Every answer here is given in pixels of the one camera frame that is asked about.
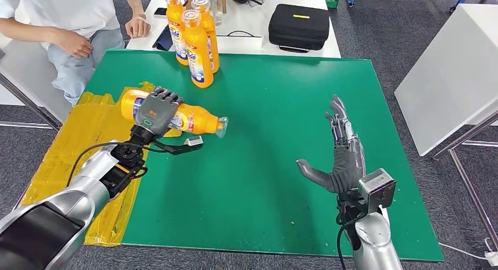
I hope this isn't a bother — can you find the white side table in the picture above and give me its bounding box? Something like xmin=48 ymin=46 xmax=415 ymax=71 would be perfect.
xmin=393 ymin=4 xmax=498 ymax=246

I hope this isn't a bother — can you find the white bench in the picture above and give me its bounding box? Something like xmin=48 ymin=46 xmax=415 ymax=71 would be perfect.
xmin=0 ymin=33 xmax=75 ymax=131

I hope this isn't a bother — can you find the orange detergent bottle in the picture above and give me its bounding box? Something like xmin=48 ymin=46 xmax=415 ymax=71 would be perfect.
xmin=191 ymin=0 xmax=220 ymax=74
xmin=119 ymin=89 xmax=229 ymax=139
xmin=163 ymin=0 xmax=190 ymax=66
xmin=181 ymin=9 xmax=214 ymax=89

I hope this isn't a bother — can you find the person's left hand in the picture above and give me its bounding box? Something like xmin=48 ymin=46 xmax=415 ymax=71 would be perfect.
xmin=125 ymin=14 xmax=152 ymax=39

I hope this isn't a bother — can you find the dark blue tablet case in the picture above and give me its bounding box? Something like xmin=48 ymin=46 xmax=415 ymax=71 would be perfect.
xmin=152 ymin=25 xmax=174 ymax=52

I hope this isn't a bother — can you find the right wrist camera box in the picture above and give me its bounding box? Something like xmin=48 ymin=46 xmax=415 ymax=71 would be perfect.
xmin=358 ymin=168 xmax=397 ymax=215

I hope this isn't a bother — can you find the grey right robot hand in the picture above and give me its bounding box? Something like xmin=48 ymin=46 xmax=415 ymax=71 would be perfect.
xmin=296 ymin=95 xmax=366 ymax=195

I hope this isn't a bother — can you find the white floor cable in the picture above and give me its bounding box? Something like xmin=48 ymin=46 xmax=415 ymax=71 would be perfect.
xmin=439 ymin=237 xmax=498 ymax=261

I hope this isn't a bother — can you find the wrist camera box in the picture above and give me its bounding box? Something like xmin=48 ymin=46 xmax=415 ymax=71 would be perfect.
xmin=153 ymin=135 xmax=204 ymax=156
xmin=358 ymin=168 xmax=397 ymax=215

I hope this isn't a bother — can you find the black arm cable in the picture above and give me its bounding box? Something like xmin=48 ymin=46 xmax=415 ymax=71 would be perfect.
xmin=66 ymin=141 xmax=172 ymax=188
xmin=335 ymin=211 xmax=368 ymax=270

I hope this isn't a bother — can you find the thin black cable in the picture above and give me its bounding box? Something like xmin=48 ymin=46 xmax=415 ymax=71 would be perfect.
xmin=217 ymin=30 xmax=262 ymax=38

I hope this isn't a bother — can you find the white desk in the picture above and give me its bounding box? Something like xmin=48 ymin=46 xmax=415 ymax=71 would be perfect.
xmin=126 ymin=0 xmax=342 ymax=59

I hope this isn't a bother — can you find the black carrying case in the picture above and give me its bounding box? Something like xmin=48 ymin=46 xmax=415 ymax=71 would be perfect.
xmin=268 ymin=4 xmax=331 ymax=53

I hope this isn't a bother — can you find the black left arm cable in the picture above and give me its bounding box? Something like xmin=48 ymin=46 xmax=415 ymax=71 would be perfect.
xmin=66 ymin=141 xmax=172 ymax=188

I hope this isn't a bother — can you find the green table mat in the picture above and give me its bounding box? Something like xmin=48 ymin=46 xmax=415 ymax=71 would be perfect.
xmin=83 ymin=48 xmax=445 ymax=262

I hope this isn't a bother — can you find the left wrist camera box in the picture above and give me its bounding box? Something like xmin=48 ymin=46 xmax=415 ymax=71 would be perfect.
xmin=153 ymin=135 xmax=204 ymax=156

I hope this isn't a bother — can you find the clear plastic water bottle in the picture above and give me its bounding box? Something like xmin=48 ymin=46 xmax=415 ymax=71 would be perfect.
xmin=203 ymin=0 xmax=224 ymax=26

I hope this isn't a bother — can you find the flat white box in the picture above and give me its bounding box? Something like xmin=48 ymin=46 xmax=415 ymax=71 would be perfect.
xmin=217 ymin=34 xmax=264 ymax=53

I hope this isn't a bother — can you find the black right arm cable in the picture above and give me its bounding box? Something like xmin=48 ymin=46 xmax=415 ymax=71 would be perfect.
xmin=335 ymin=211 xmax=368 ymax=270

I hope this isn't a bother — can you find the yellow taped cardboard sheet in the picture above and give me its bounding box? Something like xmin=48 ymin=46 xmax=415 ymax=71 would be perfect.
xmin=19 ymin=81 xmax=184 ymax=248

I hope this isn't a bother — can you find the person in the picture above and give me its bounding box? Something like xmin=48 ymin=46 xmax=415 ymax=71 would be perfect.
xmin=0 ymin=0 xmax=152 ymax=106

